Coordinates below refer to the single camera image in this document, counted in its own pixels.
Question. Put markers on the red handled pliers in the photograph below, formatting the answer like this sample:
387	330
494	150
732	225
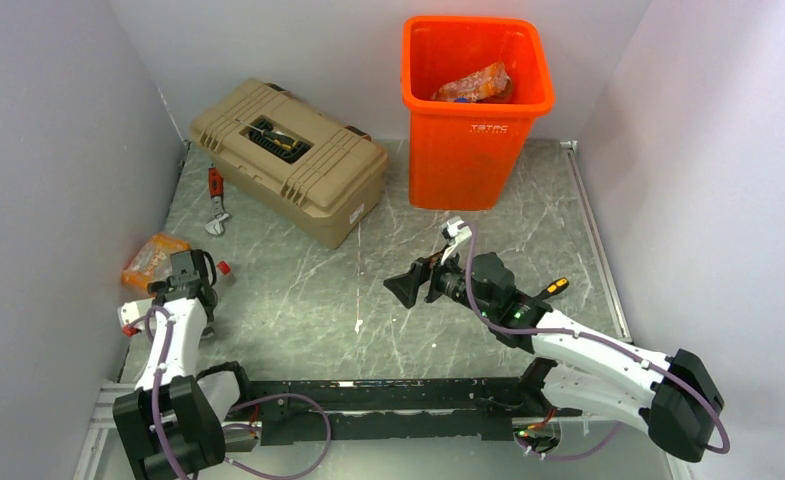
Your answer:
215	182

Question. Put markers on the large orange bottle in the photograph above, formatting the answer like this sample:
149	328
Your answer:
152	262

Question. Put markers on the orange plastic bin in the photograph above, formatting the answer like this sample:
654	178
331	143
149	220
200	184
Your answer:
462	154

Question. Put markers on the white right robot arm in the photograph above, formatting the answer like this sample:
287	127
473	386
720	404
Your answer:
671	398

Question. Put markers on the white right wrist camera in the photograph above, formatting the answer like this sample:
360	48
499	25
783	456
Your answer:
456	232

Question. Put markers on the red label clear bottle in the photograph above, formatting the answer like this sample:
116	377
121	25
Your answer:
224	274

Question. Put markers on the orange label bottle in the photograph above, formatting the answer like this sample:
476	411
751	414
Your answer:
491	84

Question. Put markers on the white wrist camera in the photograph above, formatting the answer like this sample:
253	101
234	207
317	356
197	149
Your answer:
133	318
456	232

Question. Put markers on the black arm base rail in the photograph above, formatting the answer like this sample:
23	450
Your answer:
291	411

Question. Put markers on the screwdriver in toolbox lid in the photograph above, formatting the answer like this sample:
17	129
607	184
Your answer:
286	148

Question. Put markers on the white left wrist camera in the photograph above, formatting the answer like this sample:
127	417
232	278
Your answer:
133	318

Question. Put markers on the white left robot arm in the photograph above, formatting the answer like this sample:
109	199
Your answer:
170	423

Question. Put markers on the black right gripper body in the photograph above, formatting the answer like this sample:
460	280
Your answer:
450	280

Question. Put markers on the tan plastic toolbox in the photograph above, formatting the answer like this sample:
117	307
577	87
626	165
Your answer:
327	192

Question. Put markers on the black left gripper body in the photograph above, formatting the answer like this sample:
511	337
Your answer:
152	288

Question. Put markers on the yellow black screwdriver on table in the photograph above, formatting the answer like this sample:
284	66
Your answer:
556	287

